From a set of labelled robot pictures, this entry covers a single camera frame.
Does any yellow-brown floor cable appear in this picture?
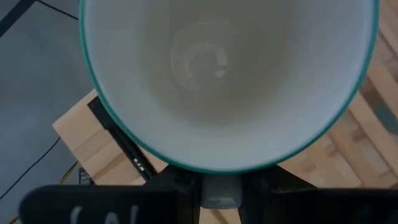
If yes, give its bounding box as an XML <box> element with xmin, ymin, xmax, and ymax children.
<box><xmin>7</xmin><ymin>161</ymin><xmax>79</xmax><ymax>224</ymax></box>

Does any slatted wooden shelf riser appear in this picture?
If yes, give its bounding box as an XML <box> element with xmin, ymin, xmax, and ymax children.
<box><xmin>278</xmin><ymin>0</ymin><xmax>398</xmax><ymax>189</ymax></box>

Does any thin black floor cable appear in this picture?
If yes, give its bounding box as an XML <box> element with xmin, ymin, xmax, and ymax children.
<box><xmin>36</xmin><ymin>0</ymin><xmax>80</xmax><ymax>21</ymax></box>
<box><xmin>0</xmin><ymin>138</ymin><xmax>62</xmax><ymax>200</ymax></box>

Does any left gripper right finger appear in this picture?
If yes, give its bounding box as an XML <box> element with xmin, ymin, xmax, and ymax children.
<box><xmin>238</xmin><ymin>164</ymin><xmax>398</xmax><ymax>224</ymax></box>

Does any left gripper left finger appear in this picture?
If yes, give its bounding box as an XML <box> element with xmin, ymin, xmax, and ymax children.
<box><xmin>18</xmin><ymin>164</ymin><xmax>201</xmax><ymax>224</ymax></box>

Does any teal-rimmed blue patterned mug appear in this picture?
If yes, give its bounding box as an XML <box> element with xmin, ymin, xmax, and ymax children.
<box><xmin>79</xmin><ymin>0</ymin><xmax>381</xmax><ymax>209</ymax></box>

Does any black power adapter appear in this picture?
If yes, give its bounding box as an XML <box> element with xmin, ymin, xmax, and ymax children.
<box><xmin>78</xmin><ymin>167</ymin><xmax>96</xmax><ymax>187</ymax></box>

